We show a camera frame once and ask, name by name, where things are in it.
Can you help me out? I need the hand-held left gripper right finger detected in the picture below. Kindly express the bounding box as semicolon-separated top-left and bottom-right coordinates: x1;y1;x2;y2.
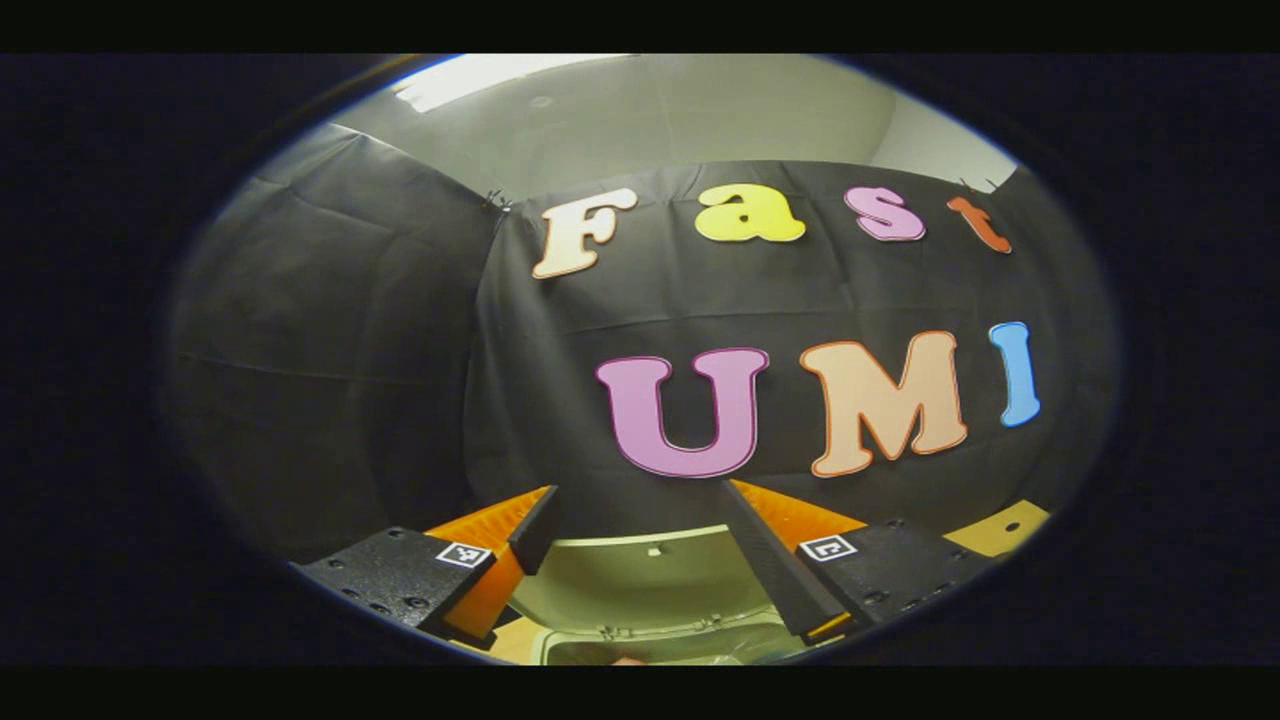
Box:
718;478;1001;646

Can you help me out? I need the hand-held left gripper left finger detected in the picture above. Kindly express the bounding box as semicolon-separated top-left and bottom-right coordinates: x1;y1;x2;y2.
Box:
290;485;561;651

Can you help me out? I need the green desktop garbage bin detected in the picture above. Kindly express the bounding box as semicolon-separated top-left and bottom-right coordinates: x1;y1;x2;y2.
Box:
508;525;806;667

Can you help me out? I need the black backdrop cloth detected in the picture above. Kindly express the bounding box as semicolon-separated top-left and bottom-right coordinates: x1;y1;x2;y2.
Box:
165;122;1121;566

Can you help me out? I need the ceiling light panel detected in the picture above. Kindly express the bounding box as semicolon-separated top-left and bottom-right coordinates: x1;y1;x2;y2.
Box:
392;54;631;114

